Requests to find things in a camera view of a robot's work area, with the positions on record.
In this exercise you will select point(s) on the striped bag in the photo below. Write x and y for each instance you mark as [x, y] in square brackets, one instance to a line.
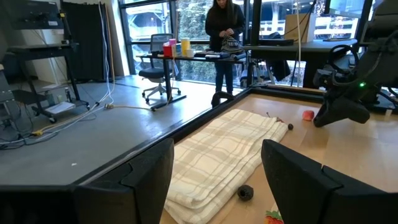
[231, 46]

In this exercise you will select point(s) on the dark blueberry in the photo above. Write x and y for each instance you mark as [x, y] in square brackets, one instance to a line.
[290, 126]

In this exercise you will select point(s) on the black equipment cart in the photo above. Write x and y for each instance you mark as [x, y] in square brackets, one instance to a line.
[40, 49]

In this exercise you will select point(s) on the black work desk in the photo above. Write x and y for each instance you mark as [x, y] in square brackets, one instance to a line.
[186, 58]

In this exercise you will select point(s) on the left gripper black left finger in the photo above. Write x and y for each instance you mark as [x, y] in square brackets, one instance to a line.
[146, 186]

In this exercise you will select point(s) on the small bottle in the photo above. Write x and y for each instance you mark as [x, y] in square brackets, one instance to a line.
[67, 95]

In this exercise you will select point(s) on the black equipment box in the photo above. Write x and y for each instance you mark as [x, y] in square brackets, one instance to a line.
[31, 15]

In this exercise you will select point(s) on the white paper stack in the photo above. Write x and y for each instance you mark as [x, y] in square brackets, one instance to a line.
[60, 108]

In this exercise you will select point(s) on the folded plaid white towel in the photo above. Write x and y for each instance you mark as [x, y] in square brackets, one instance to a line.
[217, 155]

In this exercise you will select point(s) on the black curtain panel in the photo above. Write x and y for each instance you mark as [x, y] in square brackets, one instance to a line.
[84, 40]

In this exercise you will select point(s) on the white cup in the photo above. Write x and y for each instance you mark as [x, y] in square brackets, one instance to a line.
[190, 53]

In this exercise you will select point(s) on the black computer monitor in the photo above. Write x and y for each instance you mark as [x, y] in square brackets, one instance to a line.
[345, 6]

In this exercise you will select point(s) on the red box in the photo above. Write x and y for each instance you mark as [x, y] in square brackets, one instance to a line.
[167, 51]

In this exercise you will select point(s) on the red strawberry with green leaves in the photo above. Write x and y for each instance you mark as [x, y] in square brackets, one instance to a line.
[273, 219]

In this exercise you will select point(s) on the pink raspberry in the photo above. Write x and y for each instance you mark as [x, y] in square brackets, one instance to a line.
[308, 115]

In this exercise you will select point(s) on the yellow roll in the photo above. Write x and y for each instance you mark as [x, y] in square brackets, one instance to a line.
[185, 45]

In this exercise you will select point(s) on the black office chair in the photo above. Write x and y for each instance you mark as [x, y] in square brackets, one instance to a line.
[155, 73]

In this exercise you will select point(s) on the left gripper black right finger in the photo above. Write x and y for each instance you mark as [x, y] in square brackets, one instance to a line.
[298, 193]

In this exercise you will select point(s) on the person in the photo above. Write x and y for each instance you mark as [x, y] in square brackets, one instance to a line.
[224, 21]

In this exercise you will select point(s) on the black vertical post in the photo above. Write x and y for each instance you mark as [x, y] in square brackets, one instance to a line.
[255, 25]

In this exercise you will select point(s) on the blackberry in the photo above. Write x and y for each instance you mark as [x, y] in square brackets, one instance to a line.
[245, 193]

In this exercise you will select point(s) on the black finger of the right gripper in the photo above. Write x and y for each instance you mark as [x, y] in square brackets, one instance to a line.
[342, 110]

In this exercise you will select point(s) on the cardboard box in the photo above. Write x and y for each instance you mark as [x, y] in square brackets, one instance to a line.
[295, 28]

